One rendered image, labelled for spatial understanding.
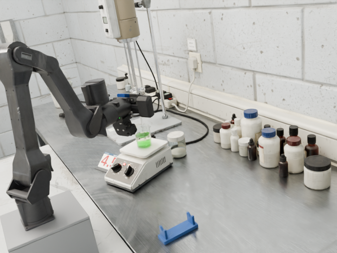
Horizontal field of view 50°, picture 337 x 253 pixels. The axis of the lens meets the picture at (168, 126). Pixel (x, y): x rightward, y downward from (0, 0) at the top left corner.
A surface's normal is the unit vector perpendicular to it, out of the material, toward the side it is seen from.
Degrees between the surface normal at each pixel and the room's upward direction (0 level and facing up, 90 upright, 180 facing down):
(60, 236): 90
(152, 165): 90
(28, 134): 87
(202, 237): 0
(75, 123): 98
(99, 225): 0
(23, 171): 70
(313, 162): 0
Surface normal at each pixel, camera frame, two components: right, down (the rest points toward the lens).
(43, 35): 0.50, 0.26
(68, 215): -0.16, -0.94
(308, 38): -0.85, 0.30
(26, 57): 0.80, 0.05
